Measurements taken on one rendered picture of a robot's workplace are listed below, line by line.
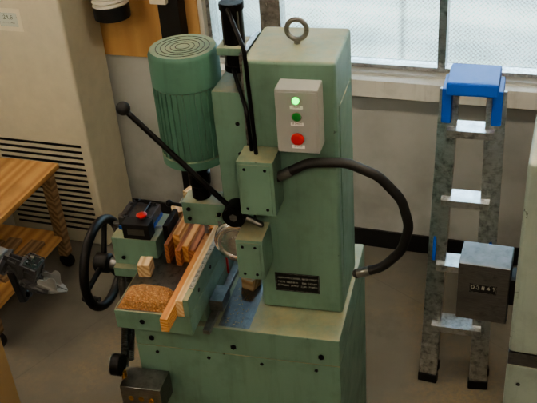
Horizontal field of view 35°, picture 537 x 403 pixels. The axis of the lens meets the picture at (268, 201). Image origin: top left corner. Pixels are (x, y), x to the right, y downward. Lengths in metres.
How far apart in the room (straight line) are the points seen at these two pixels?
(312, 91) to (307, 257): 0.50
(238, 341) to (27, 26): 1.90
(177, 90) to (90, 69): 1.77
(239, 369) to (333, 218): 0.53
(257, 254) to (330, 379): 0.42
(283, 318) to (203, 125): 0.56
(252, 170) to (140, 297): 0.47
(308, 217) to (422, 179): 1.61
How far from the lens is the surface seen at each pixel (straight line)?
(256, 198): 2.03
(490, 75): 2.74
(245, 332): 2.26
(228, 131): 2.10
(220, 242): 2.21
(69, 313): 3.76
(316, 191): 2.08
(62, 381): 3.44
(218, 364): 2.37
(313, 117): 1.91
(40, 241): 3.90
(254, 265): 2.14
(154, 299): 2.21
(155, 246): 2.37
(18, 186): 3.67
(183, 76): 2.06
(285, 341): 2.25
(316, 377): 2.31
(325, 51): 1.98
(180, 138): 2.14
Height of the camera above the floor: 2.27
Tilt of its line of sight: 32 degrees down
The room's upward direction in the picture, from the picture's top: 5 degrees counter-clockwise
